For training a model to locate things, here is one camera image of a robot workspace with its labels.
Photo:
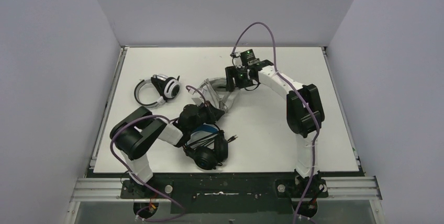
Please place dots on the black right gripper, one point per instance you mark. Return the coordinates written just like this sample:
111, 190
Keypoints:
232, 73

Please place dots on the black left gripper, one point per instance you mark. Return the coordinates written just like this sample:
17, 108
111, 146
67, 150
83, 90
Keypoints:
208, 112

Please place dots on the grey white headphones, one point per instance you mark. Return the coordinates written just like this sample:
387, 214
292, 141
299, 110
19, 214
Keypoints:
214, 90

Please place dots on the black headphones with blue band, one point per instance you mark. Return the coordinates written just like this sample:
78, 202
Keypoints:
207, 147

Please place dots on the white and black headphones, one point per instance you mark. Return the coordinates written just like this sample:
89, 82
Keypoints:
168, 88

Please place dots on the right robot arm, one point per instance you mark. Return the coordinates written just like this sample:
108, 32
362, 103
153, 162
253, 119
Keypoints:
304, 110

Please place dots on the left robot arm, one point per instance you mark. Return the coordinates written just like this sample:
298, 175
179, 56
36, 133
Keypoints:
136, 134

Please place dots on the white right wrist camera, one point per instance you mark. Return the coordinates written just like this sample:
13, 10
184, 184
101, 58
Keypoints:
236, 60

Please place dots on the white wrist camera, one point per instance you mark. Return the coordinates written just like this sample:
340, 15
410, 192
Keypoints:
236, 60
198, 97

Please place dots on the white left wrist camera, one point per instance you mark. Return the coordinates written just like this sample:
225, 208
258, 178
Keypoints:
198, 97

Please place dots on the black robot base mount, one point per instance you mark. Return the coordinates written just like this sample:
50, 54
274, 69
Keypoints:
229, 193

